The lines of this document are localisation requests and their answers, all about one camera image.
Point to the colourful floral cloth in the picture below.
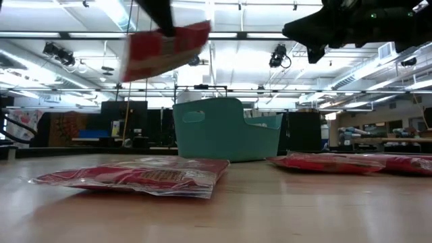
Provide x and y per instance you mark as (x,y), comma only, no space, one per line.
(25,121)

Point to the white air vent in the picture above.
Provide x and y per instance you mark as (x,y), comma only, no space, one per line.
(385,50)

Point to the brown patterned cloth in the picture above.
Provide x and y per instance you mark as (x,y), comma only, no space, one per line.
(67,128)

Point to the teal plastic basket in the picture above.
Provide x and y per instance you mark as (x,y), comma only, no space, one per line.
(222,135)

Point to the round black ceiling fixture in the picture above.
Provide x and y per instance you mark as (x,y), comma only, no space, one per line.
(195,61)

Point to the blue panel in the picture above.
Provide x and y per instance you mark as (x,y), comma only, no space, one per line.
(94,134)

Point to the red popcorn bag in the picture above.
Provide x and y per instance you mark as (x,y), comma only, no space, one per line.
(141,175)
(152,54)
(324,163)
(408,163)

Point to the black cabinet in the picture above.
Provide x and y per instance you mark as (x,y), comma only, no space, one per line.
(303,131)

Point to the black ceiling camera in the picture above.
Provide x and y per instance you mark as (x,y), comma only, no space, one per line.
(278,55)

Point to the wooden workbench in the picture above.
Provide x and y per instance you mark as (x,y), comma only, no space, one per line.
(391,139)

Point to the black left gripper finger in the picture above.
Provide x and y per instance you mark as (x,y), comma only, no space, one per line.
(158,15)

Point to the small black ceiling fixture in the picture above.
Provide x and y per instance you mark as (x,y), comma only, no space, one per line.
(409,61)

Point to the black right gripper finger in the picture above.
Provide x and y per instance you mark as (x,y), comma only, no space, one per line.
(316,54)
(312,30)

